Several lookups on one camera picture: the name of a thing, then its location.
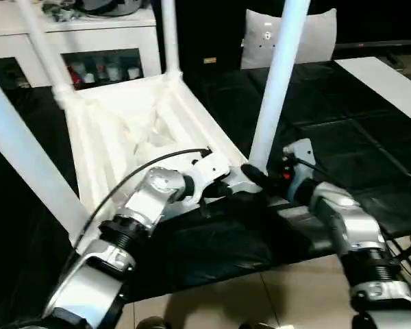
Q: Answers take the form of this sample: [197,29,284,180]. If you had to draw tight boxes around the black work mat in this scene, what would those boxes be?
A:
[0,61,411,304]

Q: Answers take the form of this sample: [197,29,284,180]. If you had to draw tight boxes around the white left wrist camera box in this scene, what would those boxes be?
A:
[183,150,232,210]

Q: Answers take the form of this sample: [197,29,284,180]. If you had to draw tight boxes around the red bottle behind glass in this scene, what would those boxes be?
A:
[70,64,84,86]

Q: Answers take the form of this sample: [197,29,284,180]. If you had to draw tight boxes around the grey cushion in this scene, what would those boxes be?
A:
[240,8,338,70]

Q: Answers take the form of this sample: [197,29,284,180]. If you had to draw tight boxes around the white flat board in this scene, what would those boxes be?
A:
[334,56,411,130]

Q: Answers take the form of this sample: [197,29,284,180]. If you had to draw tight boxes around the white plastic table leg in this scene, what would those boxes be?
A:
[17,0,75,103]
[160,0,183,78]
[249,0,312,178]
[0,66,92,241]

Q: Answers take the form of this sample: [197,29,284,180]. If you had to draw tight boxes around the white glass-door cabinet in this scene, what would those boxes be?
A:
[0,0,162,90]

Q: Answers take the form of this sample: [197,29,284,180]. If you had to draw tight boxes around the white plastic table top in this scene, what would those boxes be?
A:
[53,70,264,254]

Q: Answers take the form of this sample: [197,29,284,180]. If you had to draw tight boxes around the black box with yellow label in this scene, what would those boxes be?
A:
[177,0,251,73]

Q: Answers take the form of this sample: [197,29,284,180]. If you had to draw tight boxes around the grey helmet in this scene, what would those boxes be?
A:
[82,0,145,16]

